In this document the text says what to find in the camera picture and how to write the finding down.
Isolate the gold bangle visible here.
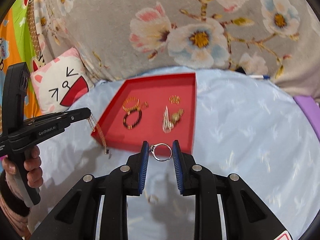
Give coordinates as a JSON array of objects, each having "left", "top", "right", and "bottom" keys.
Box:
[{"left": 122, "top": 97, "right": 140, "bottom": 112}]

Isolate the cat face pillow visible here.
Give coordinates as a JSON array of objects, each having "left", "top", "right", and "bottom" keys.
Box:
[{"left": 30, "top": 47, "right": 90, "bottom": 114}]

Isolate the person's left forearm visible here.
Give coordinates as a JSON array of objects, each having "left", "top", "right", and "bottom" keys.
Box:
[{"left": 0, "top": 172, "right": 32, "bottom": 240}]

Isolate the light blue palm-print sheet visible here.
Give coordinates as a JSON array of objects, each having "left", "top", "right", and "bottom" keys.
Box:
[{"left": 30, "top": 66, "right": 318, "bottom": 240}]

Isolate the purple flat box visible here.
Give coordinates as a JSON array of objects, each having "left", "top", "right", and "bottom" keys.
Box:
[{"left": 293, "top": 95, "right": 320, "bottom": 140}]

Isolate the pearl bracelet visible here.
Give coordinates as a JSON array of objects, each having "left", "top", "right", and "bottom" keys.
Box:
[{"left": 161, "top": 106, "right": 175, "bottom": 133}]

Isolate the silver ring with stone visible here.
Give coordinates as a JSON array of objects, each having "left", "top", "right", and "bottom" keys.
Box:
[{"left": 149, "top": 143, "right": 173, "bottom": 162}]

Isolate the gold wristwatch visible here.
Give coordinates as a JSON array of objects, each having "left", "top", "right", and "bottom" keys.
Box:
[{"left": 171, "top": 108, "right": 185, "bottom": 123}]

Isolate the black bead bracelet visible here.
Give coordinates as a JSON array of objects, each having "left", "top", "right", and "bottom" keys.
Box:
[{"left": 122, "top": 109, "right": 143, "bottom": 130}]

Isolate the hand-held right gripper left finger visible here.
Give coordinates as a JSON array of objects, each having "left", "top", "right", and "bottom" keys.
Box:
[{"left": 30, "top": 141, "right": 150, "bottom": 240}]

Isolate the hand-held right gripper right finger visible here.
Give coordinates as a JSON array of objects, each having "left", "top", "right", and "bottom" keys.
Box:
[{"left": 172, "top": 140, "right": 297, "bottom": 240}]

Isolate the person's left hand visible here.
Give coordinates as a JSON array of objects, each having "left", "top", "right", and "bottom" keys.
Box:
[{"left": 1, "top": 145, "right": 43, "bottom": 189}]

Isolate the red cardboard box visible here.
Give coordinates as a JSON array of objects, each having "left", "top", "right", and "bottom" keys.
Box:
[{"left": 90, "top": 72, "right": 198, "bottom": 155}]

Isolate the colourful cartoon mat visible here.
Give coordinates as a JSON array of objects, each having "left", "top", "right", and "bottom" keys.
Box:
[{"left": 0, "top": 0, "right": 48, "bottom": 135}]

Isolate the grey floral blanket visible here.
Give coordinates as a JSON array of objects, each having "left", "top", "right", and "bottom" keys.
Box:
[{"left": 32, "top": 0, "right": 320, "bottom": 98}]

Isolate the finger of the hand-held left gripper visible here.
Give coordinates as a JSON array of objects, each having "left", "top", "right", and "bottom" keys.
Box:
[{"left": 56, "top": 107, "right": 92, "bottom": 128}]

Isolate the thin gold necklace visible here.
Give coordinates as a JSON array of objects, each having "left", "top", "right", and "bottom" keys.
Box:
[{"left": 86, "top": 112, "right": 112, "bottom": 158}]

